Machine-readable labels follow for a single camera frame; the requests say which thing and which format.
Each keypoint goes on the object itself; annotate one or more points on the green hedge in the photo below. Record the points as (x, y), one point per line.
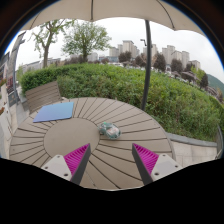
(110, 83)

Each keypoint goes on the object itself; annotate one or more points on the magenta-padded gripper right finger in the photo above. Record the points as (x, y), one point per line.
(146, 159)

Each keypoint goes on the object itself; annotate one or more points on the thin-trunked tree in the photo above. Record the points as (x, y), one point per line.
(45, 40)

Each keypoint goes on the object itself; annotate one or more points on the round leafy tree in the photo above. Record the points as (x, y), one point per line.
(85, 36)

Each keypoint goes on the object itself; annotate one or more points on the transparent computer mouse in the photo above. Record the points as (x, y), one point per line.
(109, 130)

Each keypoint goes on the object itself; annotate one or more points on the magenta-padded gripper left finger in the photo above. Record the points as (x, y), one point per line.
(76, 159)

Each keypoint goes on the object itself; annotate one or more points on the blue mouse pad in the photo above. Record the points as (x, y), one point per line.
(55, 111)

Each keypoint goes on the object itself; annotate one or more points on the group of apartment buildings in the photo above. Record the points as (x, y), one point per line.
(128, 46)

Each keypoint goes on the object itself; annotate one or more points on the grey slatted outdoor chair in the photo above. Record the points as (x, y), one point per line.
(41, 95)

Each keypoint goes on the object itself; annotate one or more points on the beige patio umbrella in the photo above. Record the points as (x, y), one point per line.
(116, 8)

